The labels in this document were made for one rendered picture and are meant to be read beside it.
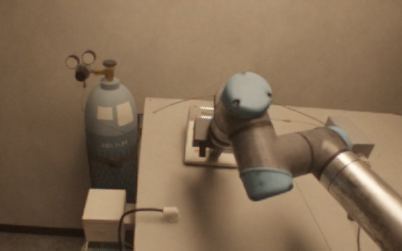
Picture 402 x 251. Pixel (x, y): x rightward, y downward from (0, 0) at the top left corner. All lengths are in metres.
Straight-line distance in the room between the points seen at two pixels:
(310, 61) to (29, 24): 1.44
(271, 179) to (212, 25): 1.10
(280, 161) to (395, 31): 1.56
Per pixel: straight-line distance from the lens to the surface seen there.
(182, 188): 0.68
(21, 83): 1.68
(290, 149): 0.45
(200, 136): 0.59
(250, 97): 0.43
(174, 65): 1.48
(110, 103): 1.19
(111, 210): 0.89
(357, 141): 0.81
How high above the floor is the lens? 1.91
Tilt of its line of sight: 31 degrees down
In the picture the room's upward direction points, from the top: 9 degrees clockwise
